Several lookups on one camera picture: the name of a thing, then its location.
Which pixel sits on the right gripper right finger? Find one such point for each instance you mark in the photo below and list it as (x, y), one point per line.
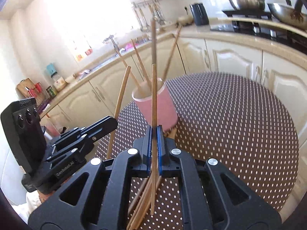
(169, 157)

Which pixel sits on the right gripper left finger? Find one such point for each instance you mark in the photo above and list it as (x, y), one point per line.
(141, 165)

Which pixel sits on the bundle chopstick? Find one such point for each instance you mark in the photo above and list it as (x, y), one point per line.
(153, 41)
(168, 63)
(144, 196)

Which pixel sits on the cream lower kitchen cabinets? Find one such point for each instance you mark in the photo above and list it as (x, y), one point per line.
(279, 68)

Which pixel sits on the pink cylindrical cup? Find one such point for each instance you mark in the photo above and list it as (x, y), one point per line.
(166, 113)

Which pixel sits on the brown polka dot tablecloth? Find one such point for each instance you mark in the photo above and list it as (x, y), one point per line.
(232, 119)

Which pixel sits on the hanging utensil rack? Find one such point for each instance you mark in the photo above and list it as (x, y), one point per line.
(145, 10)

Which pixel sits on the black electric kettle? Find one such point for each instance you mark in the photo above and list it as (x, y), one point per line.
(199, 14)

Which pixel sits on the black gas stove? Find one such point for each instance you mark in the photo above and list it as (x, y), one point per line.
(261, 24)

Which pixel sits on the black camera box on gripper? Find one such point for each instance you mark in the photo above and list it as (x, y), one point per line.
(21, 125)

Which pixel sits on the steel wok with handle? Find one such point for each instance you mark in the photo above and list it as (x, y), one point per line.
(289, 15)

